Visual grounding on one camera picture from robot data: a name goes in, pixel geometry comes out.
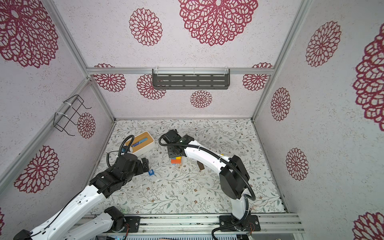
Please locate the dark brown plank block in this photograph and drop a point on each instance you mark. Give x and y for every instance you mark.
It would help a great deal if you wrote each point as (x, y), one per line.
(200, 165)

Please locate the blue number nine cube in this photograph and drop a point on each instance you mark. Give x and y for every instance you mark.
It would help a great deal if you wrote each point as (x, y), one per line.
(151, 172)

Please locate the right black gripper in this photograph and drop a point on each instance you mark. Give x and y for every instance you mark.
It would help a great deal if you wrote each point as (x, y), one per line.
(170, 154)

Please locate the grey wall shelf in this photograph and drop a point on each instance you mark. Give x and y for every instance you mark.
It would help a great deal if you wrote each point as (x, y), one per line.
(193, 81)

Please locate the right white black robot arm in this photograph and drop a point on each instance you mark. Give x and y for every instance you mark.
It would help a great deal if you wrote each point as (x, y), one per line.
(233, 176)

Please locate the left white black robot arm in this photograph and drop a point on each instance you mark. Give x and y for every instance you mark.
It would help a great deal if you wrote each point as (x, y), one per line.
(61, 226)

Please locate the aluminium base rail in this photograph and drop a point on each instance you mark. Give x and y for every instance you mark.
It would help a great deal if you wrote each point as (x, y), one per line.
(199, 224)

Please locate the black wire wall rack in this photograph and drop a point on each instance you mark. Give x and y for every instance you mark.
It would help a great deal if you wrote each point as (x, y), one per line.
(63, 119)

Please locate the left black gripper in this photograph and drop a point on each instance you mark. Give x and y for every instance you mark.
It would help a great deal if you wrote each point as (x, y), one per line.
(141, 169)

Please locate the white wooden-lid tissue box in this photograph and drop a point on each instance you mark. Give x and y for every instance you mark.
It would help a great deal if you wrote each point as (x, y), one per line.
(142, 144)

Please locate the red wooden block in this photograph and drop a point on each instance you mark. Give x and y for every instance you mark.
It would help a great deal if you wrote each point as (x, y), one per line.
(176, 161)

